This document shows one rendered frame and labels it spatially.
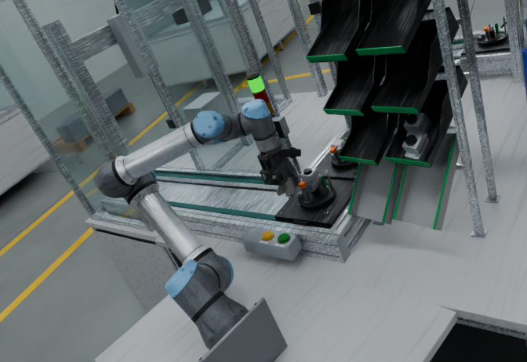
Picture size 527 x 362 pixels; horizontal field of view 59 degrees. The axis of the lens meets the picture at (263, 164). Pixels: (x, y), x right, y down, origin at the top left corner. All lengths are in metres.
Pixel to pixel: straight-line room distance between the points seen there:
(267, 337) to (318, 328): 0.16
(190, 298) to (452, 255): 0.77
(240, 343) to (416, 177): 0.69
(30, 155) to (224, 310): 5.62
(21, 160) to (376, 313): 5.78
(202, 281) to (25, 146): 5.54
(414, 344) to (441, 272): 0.25
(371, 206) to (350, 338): 0.40
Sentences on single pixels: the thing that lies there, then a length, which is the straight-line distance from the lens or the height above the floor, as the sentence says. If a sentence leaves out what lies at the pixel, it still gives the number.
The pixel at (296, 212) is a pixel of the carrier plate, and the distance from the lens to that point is 1.66.
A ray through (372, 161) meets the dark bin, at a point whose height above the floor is 1.21.
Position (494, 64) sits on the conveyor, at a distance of 2.52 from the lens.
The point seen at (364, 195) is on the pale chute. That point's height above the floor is 1.04.
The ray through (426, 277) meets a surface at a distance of 1.45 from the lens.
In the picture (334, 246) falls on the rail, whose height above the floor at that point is 0.93.
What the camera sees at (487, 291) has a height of 0.86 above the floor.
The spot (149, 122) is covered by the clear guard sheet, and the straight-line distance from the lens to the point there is 2.79.
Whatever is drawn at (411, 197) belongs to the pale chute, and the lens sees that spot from 1.45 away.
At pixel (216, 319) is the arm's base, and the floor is 1.02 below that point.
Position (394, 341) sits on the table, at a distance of 1.33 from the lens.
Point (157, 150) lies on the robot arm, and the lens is 1.38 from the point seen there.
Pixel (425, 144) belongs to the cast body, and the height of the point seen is 1.24.
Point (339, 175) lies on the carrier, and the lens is 1.78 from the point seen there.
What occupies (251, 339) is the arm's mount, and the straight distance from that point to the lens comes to 1.29.
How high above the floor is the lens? 1.89
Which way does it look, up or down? 26 degrees down
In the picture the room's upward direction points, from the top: 23 degrees counter-clockwise
